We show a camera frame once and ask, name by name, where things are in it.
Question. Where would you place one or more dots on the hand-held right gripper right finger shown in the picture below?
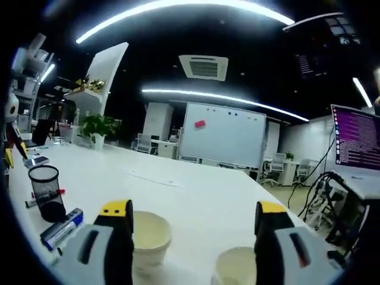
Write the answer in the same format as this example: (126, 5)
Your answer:
(291, 255)

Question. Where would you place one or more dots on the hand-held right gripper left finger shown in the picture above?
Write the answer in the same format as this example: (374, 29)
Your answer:
(98, 255)

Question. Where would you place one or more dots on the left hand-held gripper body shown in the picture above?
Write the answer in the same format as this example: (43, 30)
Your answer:
(12, 108)

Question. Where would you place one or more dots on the blue whiteboard marker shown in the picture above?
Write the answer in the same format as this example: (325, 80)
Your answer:
(63, 230)

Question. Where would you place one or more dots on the white paper cup green print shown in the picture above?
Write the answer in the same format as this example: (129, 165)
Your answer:
(234, 267)
(151, 234)

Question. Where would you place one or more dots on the red whiteboard marker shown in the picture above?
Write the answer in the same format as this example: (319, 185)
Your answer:
(61, 191)

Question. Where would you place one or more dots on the black mesh pen holder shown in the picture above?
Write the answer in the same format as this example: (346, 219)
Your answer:
(52, 210)

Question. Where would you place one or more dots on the whiteboard on stand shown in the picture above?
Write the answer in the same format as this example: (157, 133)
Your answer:
(222, 133)

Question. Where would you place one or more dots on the pink whiteboard eraser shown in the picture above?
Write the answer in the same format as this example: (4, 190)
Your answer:
(199, 124)

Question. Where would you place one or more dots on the black open laptop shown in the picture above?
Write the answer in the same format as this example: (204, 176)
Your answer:
(40, 133)

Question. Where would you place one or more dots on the smartphone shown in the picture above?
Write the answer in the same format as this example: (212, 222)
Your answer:
(37, 161)

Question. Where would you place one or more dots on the grey metal storage rack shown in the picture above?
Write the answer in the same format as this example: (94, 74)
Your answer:
(29, 74)

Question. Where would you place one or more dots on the black tripod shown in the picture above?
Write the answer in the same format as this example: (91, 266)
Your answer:
(55, 118)

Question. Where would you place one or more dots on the small white tube light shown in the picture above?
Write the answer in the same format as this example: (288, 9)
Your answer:
(47, 72)

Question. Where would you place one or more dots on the potted green plant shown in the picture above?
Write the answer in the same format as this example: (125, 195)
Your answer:
(98, 127)

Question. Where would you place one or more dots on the gold ornaments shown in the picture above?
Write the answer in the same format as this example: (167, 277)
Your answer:
(89, 84)

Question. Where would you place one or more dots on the white office desk cluster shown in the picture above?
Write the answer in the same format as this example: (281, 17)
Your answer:
(157, 147)
(288, 169)

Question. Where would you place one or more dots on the white curved display stand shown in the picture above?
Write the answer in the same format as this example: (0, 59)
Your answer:
(107, 71)

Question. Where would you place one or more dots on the purple screen laptop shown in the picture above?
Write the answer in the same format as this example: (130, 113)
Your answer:
(356, 139)

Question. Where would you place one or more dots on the white tall cabinet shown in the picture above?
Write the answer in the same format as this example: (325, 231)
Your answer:
(157, 121)

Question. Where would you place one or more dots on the ceiling air conditioner vent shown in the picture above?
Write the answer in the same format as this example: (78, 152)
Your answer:
(204, 66)

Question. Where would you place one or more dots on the wall mounted dark monitor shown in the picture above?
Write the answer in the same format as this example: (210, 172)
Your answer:
(326, 44)

